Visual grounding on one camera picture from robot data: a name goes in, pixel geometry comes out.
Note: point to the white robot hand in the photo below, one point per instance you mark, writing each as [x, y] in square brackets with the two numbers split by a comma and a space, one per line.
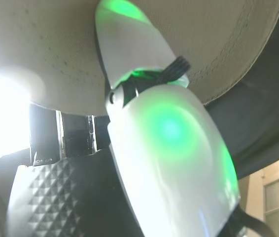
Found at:
[169, 138]

